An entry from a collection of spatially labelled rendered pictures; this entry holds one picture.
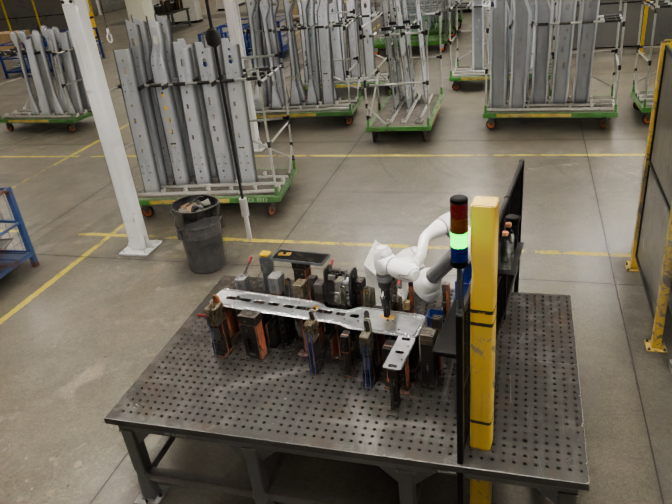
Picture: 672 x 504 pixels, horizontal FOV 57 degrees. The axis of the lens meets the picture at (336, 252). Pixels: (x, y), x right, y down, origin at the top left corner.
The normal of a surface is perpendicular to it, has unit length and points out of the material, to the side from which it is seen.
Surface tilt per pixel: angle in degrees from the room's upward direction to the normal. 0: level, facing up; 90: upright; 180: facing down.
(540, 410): 0
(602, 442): 0
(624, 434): 0
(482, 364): 90
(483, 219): 90
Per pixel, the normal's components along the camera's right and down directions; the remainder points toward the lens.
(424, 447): -0.10, -0.88
